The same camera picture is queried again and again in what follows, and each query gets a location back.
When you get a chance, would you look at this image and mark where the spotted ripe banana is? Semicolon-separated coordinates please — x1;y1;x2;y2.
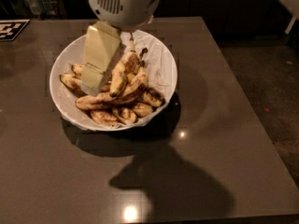
109;61;127;97

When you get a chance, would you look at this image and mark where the back banana with stem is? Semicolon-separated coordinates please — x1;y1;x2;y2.
122;34;139;74

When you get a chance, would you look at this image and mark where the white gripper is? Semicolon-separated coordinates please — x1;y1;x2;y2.
81;0;159;96

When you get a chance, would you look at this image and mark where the white plastic jug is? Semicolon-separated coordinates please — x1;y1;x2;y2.
28;0;43;16

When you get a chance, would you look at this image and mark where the white bowl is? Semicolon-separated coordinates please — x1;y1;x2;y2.
49;26;178;133

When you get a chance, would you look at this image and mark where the black white fiducial marker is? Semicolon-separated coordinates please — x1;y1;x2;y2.
0;20;29;42

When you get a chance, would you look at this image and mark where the bottom right small banana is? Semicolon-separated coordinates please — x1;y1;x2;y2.
131;103;153;118

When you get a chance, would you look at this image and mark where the right dark spotted banana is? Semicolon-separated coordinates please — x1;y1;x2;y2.
140;87;164;107

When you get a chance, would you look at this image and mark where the long front spotted banana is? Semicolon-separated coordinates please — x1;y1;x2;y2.
76;92;114;110

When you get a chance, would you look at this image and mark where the bottom left banana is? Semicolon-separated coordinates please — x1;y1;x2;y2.
90;110;118;126

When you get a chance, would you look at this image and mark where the middle curved banana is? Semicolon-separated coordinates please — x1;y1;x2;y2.
115;68;149;105

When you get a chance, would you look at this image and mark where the bottom middle banana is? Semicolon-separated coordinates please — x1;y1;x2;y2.
112;107;138;124

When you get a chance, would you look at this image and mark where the lower left spotted banana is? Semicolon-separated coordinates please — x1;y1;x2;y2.
60;74;84;95

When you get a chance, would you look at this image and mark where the upper left spotted banana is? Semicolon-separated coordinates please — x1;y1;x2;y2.
71;63;83;78

